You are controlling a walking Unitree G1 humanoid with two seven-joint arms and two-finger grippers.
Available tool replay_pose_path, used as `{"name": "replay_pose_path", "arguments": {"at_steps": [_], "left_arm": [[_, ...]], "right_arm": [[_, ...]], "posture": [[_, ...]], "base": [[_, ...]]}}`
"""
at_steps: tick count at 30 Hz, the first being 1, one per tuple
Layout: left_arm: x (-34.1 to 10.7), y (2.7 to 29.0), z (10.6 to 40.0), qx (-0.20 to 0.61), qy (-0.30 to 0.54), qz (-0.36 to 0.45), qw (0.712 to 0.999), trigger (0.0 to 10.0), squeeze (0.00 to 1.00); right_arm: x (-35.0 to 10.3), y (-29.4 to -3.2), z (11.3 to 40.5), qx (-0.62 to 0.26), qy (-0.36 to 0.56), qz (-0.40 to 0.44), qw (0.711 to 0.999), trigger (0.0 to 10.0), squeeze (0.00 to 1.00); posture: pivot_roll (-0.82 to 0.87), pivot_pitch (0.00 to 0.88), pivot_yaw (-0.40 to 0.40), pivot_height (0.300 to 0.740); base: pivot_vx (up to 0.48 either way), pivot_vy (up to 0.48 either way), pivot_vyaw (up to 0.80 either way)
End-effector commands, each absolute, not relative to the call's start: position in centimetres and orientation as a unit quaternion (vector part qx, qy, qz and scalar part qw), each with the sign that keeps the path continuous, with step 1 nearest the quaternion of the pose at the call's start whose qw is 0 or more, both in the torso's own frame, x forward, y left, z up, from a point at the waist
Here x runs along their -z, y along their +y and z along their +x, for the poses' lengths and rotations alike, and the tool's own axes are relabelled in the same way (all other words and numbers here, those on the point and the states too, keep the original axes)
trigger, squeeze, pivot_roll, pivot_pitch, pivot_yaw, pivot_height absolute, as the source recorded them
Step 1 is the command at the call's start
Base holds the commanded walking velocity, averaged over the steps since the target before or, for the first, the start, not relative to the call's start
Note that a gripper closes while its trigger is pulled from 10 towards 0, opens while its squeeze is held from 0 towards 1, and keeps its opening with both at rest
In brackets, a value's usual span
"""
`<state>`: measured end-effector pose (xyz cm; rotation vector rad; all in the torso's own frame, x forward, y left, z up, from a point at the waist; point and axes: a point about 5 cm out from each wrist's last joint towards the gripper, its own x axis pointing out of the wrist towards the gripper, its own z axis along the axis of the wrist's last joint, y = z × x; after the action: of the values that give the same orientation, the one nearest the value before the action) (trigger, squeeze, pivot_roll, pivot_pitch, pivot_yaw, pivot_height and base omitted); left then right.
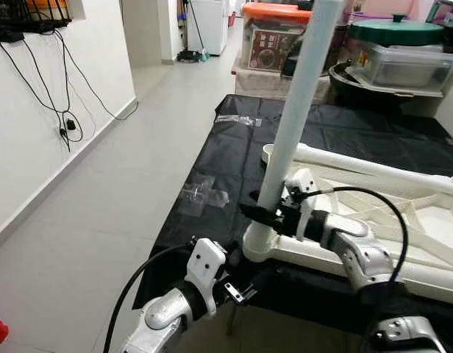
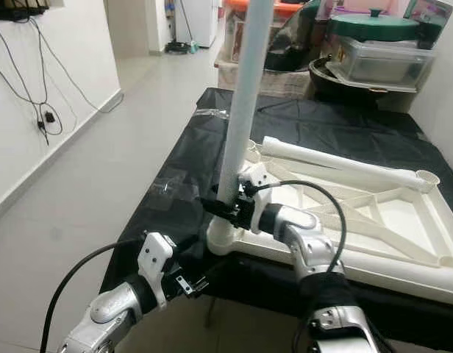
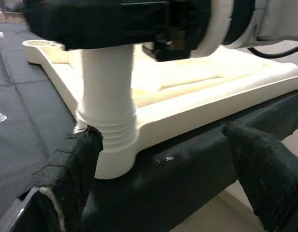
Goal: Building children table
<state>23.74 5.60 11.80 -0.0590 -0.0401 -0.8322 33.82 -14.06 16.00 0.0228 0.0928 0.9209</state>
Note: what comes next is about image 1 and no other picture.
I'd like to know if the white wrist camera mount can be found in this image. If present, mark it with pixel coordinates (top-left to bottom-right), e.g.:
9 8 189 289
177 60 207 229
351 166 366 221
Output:
283 168 321 235
184 237 227 306

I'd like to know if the white upturned children table top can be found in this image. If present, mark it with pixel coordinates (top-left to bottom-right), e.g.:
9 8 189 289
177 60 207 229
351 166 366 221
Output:
241 143 453 306

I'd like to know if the black wok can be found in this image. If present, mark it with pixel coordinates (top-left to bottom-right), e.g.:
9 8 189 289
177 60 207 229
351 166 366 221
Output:
329 63 433 100

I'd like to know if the clear plastic storage box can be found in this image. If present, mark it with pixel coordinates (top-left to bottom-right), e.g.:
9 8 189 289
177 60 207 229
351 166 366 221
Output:
349 40 453 93

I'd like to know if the orange lidded storage box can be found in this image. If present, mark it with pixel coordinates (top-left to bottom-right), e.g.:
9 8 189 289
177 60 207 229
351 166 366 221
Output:
240 1 315 72

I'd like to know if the green round lid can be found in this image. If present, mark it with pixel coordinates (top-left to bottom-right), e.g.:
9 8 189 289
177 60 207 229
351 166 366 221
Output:
349 13 448 47

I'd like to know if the mop head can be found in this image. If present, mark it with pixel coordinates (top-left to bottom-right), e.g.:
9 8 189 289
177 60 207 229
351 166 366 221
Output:
175 48 209 63

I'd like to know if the black wire basket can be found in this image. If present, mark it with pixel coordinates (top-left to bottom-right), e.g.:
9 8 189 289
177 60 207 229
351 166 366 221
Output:
0 0 73 41

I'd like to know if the black bag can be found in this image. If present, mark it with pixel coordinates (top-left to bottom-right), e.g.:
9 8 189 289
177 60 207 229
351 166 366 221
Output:
282 7 360 78

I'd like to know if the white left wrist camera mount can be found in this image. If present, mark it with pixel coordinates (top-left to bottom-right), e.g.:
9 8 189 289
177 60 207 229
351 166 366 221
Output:
184 237 227 306

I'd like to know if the white appliance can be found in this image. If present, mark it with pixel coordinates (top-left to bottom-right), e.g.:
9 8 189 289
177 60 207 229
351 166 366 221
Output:
186 0 231 54

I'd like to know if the dark framed picture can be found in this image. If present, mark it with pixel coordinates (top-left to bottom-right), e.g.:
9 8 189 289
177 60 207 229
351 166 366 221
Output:
431 0 453 32

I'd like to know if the black wall power cable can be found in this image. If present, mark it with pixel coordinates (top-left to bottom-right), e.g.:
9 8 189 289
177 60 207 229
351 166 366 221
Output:
0 29 139 151

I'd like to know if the narrow clear tape strip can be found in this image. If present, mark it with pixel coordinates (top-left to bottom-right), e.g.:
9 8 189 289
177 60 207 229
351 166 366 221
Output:
213 113 265 128

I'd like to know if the beige cloth covered bench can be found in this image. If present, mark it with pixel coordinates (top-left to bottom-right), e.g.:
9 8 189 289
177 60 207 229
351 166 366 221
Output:
232 66 334 104

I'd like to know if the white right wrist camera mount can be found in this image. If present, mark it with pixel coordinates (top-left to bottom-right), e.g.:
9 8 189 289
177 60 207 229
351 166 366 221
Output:
283 168 321 235

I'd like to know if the black tablecloth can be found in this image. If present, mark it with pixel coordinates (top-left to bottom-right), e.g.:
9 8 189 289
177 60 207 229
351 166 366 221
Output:
132 93 453 350

